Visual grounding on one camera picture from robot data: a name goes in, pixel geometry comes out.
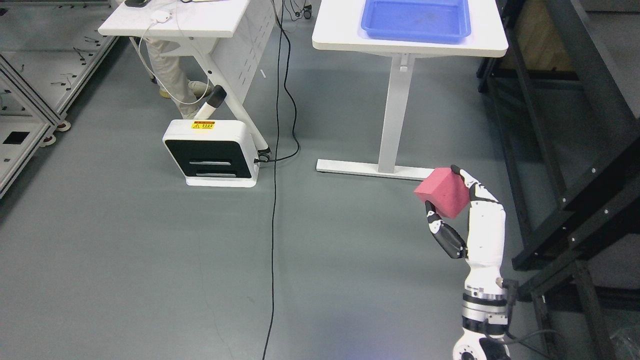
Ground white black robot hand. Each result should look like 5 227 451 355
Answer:
422 165 506 294

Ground pink foam block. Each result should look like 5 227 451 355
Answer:
413 167 470 219

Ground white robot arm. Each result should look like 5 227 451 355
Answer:
451 290 512 360

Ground black metal shelf right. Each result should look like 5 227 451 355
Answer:
477 0 639 360

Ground blue plastic tray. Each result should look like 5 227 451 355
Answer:
360 0 473 44

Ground white desk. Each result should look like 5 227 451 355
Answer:
311 0 509 181

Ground white power unit box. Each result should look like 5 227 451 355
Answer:
162 85 261 188

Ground white folding table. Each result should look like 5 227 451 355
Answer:
98 0 282 153

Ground person legs beige trousers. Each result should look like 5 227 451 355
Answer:
145 38 213 119

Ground black floor cable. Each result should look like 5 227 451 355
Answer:
260 0 302 360

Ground aluminium frame rack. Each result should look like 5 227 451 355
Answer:
0 0 115 194

